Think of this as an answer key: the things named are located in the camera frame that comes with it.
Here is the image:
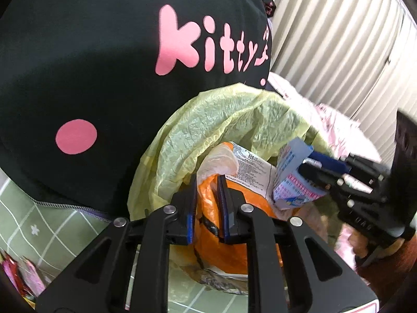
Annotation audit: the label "right hand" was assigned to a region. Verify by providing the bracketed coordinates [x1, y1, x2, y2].
[348, 230, 405, 266]

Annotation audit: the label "blue pink snack wrapper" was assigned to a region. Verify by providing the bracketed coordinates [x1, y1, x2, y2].
[272, 137, 327, 210]

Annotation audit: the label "pink striped candy wrapper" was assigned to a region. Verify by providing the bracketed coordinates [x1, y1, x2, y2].
[19, 257, 46, 297]

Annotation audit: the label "green bag lined trash bin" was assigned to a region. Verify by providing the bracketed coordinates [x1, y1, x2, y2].
[126, 83, 346, 296]

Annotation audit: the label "orange snack wrapper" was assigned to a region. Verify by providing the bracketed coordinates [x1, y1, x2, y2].
[191, 174, 284, 276]

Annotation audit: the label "red snack wrapper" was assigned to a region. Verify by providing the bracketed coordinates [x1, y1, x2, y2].
[1, 250, 33, 300]

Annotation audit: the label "white vertical blinds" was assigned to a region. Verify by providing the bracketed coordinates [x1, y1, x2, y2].
[271, 0, 416, 164]

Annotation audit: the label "black Hello Kitty pillow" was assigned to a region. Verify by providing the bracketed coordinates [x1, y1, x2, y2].
[1, 0, 276, 218]

